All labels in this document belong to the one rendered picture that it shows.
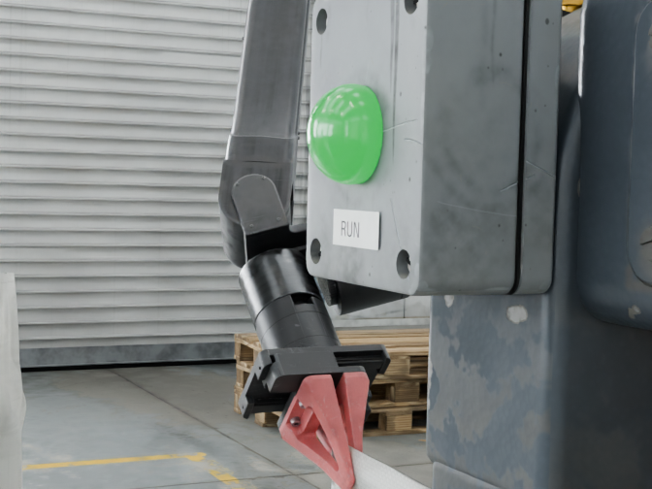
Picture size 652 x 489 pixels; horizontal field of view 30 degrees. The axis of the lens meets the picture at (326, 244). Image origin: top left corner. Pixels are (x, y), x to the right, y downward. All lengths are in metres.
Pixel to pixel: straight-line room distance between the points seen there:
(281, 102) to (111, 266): 7.09
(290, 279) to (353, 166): 0.58
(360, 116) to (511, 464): 0.12
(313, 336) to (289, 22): 0.33
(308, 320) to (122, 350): 7.27
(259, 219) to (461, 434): 0.56
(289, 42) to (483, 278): 0.76
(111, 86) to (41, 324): 1.60
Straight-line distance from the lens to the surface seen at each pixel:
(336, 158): 0.35
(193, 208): 8.24
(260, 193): 0.96
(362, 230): 0.36
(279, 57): 1.07
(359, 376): 0.87
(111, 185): 8.07
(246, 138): 1.00
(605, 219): 0.35
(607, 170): 0.35
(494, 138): 0.34
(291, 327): 0.90
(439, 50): 0.33
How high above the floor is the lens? 1.27
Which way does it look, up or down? 3 degrees down
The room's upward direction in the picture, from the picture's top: 2 degrees clockwise
